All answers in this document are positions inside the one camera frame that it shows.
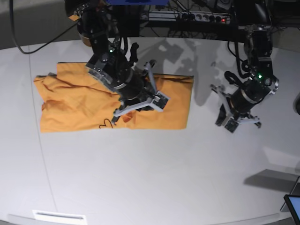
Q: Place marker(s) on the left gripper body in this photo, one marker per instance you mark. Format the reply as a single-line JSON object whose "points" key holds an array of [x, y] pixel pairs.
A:
{"points": [[247, 96]]}

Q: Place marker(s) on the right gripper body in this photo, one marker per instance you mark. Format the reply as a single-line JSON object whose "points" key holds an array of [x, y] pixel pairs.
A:
{"points": [[111, 73]]}

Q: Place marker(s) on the yellow T-shirt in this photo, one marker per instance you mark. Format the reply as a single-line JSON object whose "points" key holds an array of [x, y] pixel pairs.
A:
{"points": [[74, 101]]}

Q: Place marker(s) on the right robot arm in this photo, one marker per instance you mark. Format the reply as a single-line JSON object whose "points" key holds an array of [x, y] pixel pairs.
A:
{"points": [[101, 29]]}

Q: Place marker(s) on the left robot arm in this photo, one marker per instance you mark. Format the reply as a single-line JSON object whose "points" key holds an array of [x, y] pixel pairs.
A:
{"points": [[252, 17]]}

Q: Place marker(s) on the white power strip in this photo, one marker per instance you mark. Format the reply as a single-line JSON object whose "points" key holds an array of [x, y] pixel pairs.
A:
{"points": [[189, 16]]}

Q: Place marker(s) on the computer monitor with stand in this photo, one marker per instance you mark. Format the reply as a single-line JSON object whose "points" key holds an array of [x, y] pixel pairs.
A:
{"points": [[265, 197]]}

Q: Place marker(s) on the white paper label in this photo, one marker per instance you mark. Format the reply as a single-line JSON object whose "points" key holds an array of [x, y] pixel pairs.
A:
{"points": [[61, 218]]}

